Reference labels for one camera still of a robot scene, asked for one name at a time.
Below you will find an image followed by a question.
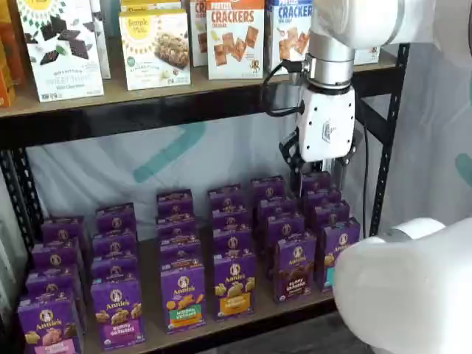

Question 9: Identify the purple Annie's box orange patch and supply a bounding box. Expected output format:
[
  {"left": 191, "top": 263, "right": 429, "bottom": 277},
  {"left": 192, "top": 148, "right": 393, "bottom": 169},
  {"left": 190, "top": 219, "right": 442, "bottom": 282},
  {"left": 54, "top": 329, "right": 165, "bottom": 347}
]
[
  {"left": 206, "top": 184, "right": 243, "bottom": 213},
  {"left": 212, "top": 228, "right": 254, "bottom": 259},
  {"left": 212, "top": 254, "right": 257, "bottom": 322},
  {"left": 211, "top": 208, "right": 249, "bottom": 233}
]

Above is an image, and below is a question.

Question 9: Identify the yellow Simple Mills bar box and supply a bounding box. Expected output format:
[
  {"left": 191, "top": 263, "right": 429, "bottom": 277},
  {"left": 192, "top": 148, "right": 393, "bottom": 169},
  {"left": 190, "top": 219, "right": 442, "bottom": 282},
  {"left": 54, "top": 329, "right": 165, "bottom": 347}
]
[
  {"left": 119, "top": 0, "right": 187, "bottom": 14},
  {"left": 118, "top": 9, "right": 192, "bottom": 91}
]

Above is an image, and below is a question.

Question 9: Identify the purple Annie's box brown patch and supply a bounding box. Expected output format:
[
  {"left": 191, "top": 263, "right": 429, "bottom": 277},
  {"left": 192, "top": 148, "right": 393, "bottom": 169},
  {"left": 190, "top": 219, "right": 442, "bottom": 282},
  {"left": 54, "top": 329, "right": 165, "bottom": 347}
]
[
  {"left": 264, "top": 212, "right": 306, "bottom": 266},
  {"left": 273, "top": 231, "right": 317, "bottom": 304},
  {"left": 250, "top": 176, "right": 287, "bottom": 202},
  {"left": 257, "top": 197, "right": 298, "bottom": 222}
]

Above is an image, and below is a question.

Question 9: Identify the purple Annie's box magenta patch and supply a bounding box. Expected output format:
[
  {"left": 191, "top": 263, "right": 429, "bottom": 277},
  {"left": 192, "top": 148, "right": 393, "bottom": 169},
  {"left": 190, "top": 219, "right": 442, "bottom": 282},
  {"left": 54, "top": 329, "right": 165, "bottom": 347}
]
[
  {"left": 91, "top": 256, "right": 140, "bottom": 285},
  {"left": 90, "top": 278, "right": 146, "bottom": 350},
  {"left": 91, "top": 230, "right": 139, "bottom": 261},
  {"left": 95, "top": 202, "right": 138, "bottom": 237}
]

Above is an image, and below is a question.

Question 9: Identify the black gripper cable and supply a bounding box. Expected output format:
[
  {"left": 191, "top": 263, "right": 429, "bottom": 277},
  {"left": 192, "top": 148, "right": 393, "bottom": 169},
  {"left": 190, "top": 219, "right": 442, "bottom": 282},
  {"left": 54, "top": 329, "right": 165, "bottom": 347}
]
[{"left": 259, "top": 58, "right": 309, "bottom": 118}]

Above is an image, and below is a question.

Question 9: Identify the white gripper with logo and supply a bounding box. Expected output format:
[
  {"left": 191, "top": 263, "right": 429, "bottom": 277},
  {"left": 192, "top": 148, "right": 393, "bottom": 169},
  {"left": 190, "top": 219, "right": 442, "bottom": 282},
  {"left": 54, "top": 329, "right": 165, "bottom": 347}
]
[{"left": 279, "top": 85, "right": 364, "bottom": 197}]

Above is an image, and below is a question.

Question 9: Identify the orange pretzel crackers box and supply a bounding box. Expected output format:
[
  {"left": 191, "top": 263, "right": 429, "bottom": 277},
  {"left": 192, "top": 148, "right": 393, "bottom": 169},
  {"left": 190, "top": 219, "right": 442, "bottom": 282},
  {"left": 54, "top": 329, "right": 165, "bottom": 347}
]
[
  {"left": 205, "top": 0, "right": 266, "bottom": 80},
  {"left": 190, "top": 0, "right": 209, "bottom": 68}
]

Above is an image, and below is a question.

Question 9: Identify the brown upper shelf board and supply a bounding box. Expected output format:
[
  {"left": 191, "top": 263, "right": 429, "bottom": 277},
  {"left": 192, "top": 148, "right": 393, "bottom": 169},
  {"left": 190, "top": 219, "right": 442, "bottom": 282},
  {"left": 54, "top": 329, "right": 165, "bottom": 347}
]
[{"left": 0, "top": 47, "right": 399, "bottom": 119}]

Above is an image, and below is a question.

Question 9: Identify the purple Annie's box green patch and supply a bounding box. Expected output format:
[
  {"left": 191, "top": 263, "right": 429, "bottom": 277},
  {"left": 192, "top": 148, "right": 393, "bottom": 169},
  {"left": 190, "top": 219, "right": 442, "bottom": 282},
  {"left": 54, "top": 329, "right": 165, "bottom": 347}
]
[
  {"left": 158, "top": 232, "right": 202, "bottom": 254},
  {"left": 160, "top": 263, "right": 207, "bottom": 335},
  {"left": 156, "top": 189, "right": 195, "bottom": 218},
  {"left": 156, "top": 213, "right": 198, "bottom": 237},
  {"left": 160, "top": 249, "right": 204, "bottom": 268}
]

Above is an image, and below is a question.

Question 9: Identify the orange brown snack box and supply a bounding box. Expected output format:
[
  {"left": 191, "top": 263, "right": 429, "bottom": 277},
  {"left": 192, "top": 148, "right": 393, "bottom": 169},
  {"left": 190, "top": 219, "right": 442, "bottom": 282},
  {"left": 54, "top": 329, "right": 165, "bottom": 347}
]
[{"left": 0, "top": 0, "right": 27, "bottom": 108}]

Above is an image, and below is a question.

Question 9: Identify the white Simple Mills sweet thins box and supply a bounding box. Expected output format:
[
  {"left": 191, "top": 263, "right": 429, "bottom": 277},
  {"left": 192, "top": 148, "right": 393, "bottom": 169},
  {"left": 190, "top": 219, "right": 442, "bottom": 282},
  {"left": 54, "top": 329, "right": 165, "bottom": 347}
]
[
  {"left": 16, "top": 0, "right": 105, "bottom": 103},
  {"left": 90, "top": 0, "right": 112, "bottom": 80}
]

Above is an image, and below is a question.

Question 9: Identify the blue pretzel crackers box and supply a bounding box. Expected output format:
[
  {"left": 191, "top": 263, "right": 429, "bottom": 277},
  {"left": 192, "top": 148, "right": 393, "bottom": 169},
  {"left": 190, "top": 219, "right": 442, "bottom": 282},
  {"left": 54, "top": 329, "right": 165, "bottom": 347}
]
[{"left": 264, "top": 0, "right": 314, "bottom": 77}]

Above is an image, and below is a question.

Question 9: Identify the purple Annie's box teal patch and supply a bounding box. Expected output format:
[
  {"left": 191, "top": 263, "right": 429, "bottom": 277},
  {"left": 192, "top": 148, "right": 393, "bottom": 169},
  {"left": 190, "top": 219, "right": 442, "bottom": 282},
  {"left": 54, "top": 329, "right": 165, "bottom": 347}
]
[
  {"left": 304, "top": 187, "right": 342, "bottom": 207},
  {"left": 300, "top": 171, "right": 333, "bottom": 192},
  {"left": 313, "top": 201, "right": 351, "bottom": 229},
  {"left": 316, "top": 217, "right": 361, "bottom": 292}
]

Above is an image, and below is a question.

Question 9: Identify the purple Annie's box pale pink patch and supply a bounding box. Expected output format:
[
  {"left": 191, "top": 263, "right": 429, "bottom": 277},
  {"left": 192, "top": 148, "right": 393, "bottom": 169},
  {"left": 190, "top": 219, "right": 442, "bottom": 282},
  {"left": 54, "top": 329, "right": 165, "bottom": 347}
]
[
  {"left": 40, "top": 216, "right": 89, "bottom": 255},
  {"left": 31, "top": 239, "right": 86, "bottom": 281},
  {"left": 17, "top": 291, "right": 86, "bottom": 354},
  {"left": 24, "top": 265, "right": 88, "bottom": 329}
]

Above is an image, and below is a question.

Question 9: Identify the black metal shelving rack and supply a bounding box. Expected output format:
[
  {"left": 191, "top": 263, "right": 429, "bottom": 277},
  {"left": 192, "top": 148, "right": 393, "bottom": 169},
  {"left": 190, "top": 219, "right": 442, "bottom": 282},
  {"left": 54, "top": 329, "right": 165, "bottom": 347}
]
[{"left": 0, "top": 43, "right": 411, "bottom": 354}]

